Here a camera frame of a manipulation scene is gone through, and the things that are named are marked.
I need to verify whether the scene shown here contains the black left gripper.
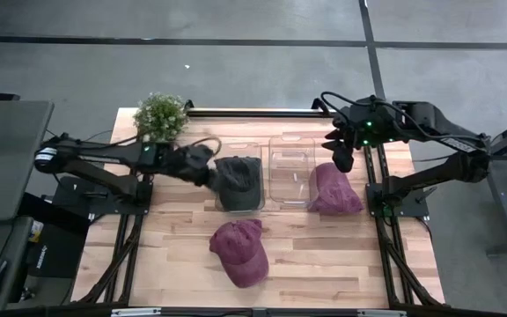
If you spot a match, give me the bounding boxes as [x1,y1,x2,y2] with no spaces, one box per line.
[163,144,221,195]

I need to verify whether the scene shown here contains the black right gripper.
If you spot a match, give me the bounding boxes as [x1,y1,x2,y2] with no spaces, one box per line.
[321,101,407,174]

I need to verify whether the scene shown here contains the maroon baseball cap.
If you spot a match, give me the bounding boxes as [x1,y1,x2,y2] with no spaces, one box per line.
[306,161,365,217]

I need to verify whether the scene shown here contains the maroon cap with thread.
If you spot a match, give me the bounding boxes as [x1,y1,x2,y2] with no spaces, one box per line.
[209,217,270,290]

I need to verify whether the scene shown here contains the clear plastic bin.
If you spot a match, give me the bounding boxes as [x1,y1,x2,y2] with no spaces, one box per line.
[267,134,318,209]
[215,140,268,214]

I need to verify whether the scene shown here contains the green potted plant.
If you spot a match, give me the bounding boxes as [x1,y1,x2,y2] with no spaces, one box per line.
[131,91,190,144]

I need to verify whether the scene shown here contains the black box with white logo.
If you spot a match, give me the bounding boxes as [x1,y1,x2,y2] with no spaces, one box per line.
[26,219,90,280]

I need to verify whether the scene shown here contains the dark grey side desk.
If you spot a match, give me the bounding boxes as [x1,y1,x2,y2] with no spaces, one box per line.
[0,100,55,223]

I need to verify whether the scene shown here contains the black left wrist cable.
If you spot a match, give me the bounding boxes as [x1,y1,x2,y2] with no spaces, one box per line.
[184,136,224,157]

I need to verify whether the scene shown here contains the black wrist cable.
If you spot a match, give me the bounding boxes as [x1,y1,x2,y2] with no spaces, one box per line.
[184,136,224,157]
[320,91,489,144]

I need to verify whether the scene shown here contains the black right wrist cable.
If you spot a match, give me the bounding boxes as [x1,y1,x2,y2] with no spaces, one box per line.
[320,91,489,144]

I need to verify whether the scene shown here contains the black aluminium table frame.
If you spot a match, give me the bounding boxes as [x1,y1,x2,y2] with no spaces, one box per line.
[76,107,446,309]

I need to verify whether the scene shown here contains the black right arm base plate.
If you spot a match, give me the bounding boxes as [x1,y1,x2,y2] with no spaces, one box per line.
[364,181,431,218]

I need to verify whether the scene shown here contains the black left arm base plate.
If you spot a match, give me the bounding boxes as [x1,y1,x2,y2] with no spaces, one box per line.
[52,175,153,217]

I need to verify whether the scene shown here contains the silver metal bracket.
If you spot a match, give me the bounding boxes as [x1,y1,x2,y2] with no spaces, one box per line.
[356,308,409,317]
[109,307,163,317]

